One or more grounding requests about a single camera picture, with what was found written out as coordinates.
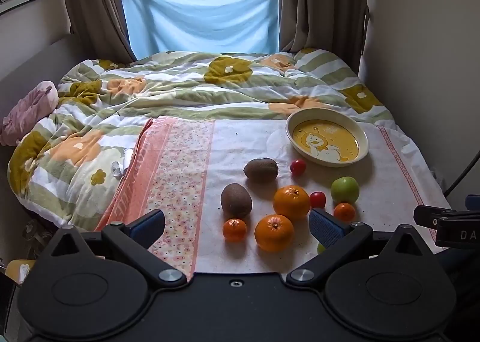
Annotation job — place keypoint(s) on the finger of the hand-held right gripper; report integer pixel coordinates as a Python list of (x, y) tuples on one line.
[(429, 215), (473, 202)]

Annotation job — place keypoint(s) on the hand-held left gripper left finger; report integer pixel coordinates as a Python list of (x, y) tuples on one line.
[(148, 227)]

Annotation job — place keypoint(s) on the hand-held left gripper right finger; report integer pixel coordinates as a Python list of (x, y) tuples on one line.
[(326, 227)]

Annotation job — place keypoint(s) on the small mandarin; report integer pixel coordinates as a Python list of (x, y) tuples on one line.
[(344, 212), (234, 230)]

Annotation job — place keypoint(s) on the red cherry tomato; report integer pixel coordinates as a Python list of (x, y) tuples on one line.
[(318, 199), (298, 167)]

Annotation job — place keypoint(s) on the green apple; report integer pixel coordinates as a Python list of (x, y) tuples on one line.
[(345, 189)]

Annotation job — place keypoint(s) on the large orange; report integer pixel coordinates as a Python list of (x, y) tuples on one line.
[(291, 201), (273, 233)]

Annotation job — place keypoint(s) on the yellow cartoon bear bowl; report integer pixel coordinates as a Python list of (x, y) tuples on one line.
[(326, 139)]

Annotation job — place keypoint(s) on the brown kiwi with green sticker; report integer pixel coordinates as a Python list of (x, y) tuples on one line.
[(236, 200)]

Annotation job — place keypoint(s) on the small green grape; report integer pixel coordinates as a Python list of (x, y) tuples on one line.
[(320, 249)]

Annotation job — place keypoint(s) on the small white object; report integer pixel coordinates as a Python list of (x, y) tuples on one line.
[(117, 170)]

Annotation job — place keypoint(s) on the white cloth with pink bands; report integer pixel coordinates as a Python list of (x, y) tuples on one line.
[(240, 139)]

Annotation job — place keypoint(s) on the yellow box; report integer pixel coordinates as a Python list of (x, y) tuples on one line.
[(18, 270)]

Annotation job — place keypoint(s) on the floral striped duvet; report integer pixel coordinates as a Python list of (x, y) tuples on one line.
[(187, 90)]

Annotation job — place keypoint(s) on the light blue window cloth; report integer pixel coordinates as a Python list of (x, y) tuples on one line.
[(202, 15)]

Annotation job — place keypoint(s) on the brown curtain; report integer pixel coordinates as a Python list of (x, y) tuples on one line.
[(93, 0), (318, 0)]

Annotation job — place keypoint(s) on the beige padded bed frame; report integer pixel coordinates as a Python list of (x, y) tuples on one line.
[(30, 64)]

